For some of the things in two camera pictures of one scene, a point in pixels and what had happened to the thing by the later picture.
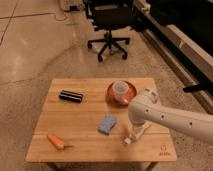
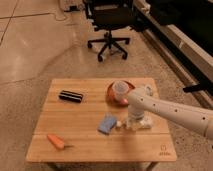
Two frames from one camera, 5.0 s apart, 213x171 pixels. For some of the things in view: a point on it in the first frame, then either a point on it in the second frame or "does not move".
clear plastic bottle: (137, 132) → (145, 122)
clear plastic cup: (121, 90) does not move
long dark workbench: (183, 30) does not move
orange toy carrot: (58, 143) does not move
